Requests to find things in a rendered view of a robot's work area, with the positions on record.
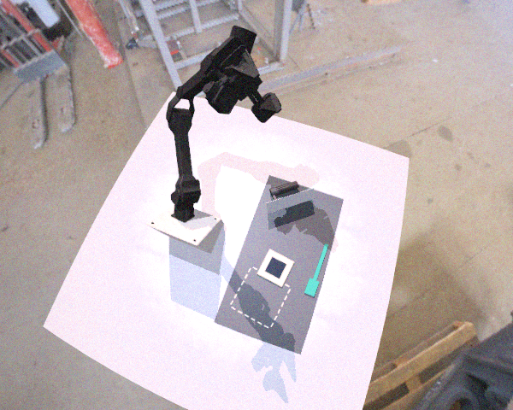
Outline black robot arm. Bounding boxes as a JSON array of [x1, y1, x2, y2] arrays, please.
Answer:
[[166, 25, 257, 223]]

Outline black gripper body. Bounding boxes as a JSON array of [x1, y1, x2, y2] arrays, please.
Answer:
[[211, 36, 275, 123]]

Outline peach square tile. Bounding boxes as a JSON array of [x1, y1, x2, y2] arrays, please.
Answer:
[[257, 249, 294, 286]]

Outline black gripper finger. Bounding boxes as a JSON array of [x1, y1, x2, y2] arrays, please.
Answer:
[[220, 45, 260, 79], [254, 93, 281, 120]]

